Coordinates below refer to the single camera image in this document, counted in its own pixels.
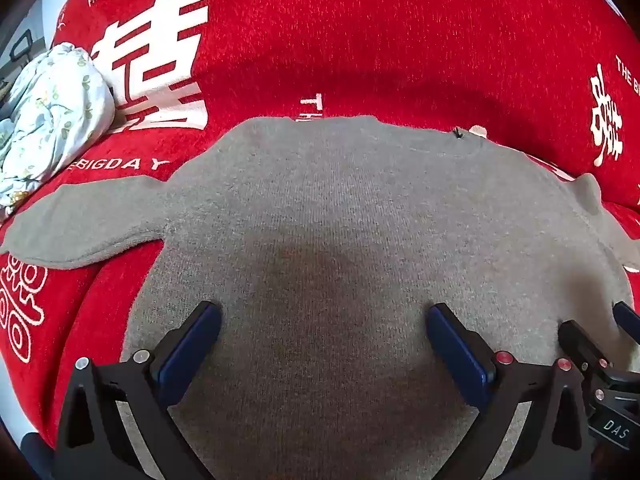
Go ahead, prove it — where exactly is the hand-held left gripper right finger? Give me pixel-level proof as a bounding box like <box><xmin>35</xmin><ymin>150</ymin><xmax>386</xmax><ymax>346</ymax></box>
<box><xmin>426</xmin><ymin>302</ymin><xmax>593</xmax><ymax>480</ymax></box>

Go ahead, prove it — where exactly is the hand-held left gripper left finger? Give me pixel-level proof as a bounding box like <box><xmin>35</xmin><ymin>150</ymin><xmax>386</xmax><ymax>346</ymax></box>
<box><xmin>55</xmin><ymin>301</ymin><xmax>223</xmax><ymax>480</ymax></box>

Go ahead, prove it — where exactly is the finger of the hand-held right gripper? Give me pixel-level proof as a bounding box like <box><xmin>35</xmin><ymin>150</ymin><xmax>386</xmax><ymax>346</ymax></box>
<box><xmin>557</xmin><ymin>320</ymin><xmax>610</xmax><ymax>377</ymax></box>
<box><xmin>613</xmin><ymin>301</ymin><xmax>640</xmax><ymax>347</ymax></box>

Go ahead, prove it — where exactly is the grey knit sweater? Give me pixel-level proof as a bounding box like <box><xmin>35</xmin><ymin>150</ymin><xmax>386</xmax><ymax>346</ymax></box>
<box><xmin>0</xmin><ymin>115</ymin><xmax>640</xmax><ymax>480</ymax></box>

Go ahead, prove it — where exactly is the pale floral quilt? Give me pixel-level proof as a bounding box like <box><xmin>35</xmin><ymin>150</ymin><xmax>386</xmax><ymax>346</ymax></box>
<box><xmin>0</xmin><ymin>42</ymin><xmax>116</xmax><ymax>211</ymax></box>

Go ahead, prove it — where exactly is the red printed sofa cover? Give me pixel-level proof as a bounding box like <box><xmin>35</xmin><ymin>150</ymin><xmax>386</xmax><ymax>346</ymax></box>
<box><xmin>0</xmin><ymin>0</ymin><xmax>640</xmax><ymax>461</ymax></box>

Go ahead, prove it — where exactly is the black metal frame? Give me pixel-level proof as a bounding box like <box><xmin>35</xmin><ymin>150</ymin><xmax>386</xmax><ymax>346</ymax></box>
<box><xmin>9</xmin><ymin>29</ymin><xmax>35</xmax><ymax>63</ymax></box>

